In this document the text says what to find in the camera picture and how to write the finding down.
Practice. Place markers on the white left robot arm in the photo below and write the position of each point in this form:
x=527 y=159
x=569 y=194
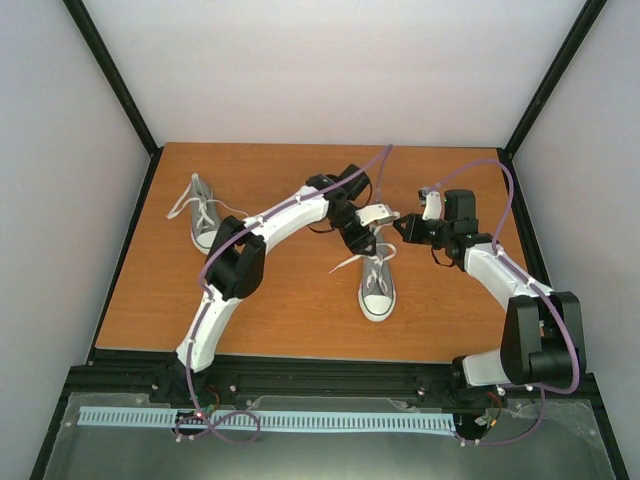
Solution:
x=235 y=264

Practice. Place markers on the grey sneaker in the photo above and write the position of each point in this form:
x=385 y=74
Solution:
x=377 y=310
x=200 y=201

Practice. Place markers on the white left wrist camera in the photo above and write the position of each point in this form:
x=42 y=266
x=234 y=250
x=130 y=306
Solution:
x=376 y=214

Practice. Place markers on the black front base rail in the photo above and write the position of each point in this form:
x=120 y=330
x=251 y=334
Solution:
x=239 y=380

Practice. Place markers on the clear plastic front sheet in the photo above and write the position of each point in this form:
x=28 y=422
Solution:
x=526 y=439

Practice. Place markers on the black frame post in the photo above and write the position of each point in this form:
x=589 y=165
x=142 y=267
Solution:
x=100 y=52
x=568 y=49

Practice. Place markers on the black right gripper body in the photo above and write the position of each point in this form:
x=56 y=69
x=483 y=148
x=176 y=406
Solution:
x=416 y=235

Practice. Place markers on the black left frame post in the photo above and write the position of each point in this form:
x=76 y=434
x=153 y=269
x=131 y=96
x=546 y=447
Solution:
x=100 y=52

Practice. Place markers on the white shoelace of sneaker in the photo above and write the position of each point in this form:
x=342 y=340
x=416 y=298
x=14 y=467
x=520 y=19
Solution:
x=360 y=260

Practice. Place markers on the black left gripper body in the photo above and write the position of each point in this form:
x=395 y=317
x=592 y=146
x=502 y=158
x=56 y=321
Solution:
x=355 y=241

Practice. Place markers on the black right frame post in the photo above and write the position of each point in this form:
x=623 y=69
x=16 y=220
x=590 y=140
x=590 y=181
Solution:
x=568 y=49

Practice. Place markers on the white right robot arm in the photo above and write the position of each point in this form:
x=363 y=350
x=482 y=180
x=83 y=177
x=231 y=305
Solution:
x=542 y=341

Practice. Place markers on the light blue cable duct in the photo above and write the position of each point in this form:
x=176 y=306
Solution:
x=270 y=421

